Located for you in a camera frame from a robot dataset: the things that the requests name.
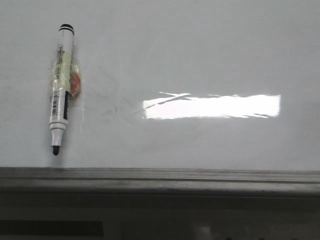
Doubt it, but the white black whiteboard marker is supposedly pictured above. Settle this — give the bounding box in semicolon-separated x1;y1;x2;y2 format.
49;23;75;156

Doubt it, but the white whiteboard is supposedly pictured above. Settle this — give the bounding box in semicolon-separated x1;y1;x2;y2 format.
0;0;320;196

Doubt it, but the red round magnet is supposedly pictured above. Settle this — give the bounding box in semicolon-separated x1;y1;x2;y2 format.
70;72;81;96

